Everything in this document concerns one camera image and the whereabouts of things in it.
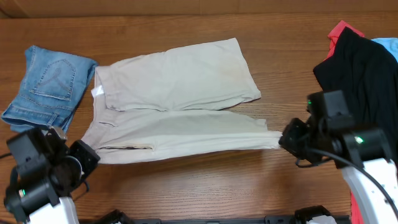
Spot beige cotton shorts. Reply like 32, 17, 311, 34
83, 38, 281, 164

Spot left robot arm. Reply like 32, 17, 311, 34
4, 139, 100, 222

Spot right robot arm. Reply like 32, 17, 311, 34
279, 116, 397, 223

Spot folded blue denim jeans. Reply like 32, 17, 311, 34
1, 45, 98, 133

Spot black garment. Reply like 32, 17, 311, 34
313, 27, 397, 159

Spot red garment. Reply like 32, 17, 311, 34
326, 20, 365, 224

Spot light blue garment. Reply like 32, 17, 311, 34
373, 37, 398, 61

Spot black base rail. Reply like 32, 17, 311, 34
79, 205, 351, 224

